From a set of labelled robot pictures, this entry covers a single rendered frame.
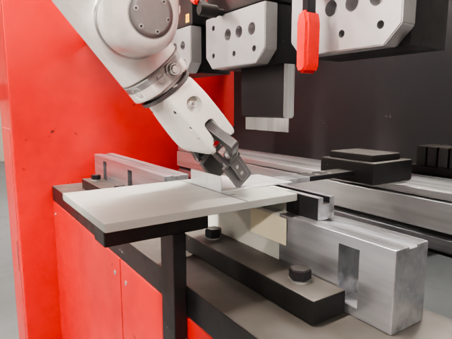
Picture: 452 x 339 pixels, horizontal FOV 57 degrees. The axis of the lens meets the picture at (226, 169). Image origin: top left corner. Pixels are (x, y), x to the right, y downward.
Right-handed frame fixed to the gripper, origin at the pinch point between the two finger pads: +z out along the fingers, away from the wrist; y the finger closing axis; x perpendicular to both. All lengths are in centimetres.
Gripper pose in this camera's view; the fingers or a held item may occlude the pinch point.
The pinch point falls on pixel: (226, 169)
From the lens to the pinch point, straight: 61.3
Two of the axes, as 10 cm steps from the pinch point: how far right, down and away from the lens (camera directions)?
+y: -5.6, -1.3, 8.2
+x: -6.4, 7.0, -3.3
